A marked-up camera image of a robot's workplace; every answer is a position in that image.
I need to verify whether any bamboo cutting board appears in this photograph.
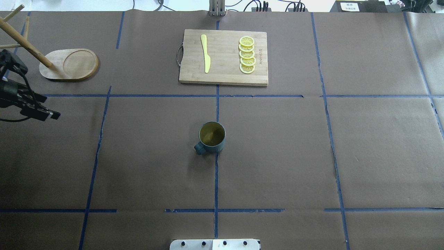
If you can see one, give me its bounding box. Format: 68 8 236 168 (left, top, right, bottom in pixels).
179 30 268 86

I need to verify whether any lemon slice four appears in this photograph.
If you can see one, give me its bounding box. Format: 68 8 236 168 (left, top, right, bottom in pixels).
240 57 256 67

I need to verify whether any lemon slice five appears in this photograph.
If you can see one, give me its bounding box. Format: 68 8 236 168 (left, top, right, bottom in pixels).
239 63 255 74

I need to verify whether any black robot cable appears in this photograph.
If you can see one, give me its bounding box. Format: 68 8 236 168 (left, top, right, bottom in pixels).
0 116 32 123

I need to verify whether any lemon slice three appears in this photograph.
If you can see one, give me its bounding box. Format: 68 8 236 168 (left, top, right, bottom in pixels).
239 51 255 60

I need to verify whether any aluminium frame post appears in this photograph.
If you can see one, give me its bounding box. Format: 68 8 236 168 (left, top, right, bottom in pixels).
208 0 227 16

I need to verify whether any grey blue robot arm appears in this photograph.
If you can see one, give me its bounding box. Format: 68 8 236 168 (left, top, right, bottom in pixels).
0 49 61 123

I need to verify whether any dark blue mug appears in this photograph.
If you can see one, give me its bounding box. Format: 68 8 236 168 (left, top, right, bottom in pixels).
194 121 227 155

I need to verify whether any yellow plastic knife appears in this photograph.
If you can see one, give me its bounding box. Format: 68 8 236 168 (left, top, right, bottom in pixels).
201 34 211 73

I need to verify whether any lemon slice two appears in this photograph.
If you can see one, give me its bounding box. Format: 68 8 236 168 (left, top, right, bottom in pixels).
238 44 254 53

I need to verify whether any white pillar mount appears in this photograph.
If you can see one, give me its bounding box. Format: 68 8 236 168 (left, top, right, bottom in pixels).
169 239 261 250

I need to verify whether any wooden cup rack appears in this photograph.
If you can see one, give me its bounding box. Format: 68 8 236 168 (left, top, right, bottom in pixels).
0 5 100 81

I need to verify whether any lemon slice one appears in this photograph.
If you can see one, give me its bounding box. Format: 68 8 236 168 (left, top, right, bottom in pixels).
238 35 255 47

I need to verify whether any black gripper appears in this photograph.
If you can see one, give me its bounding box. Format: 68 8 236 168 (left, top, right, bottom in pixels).
1 49 61 121

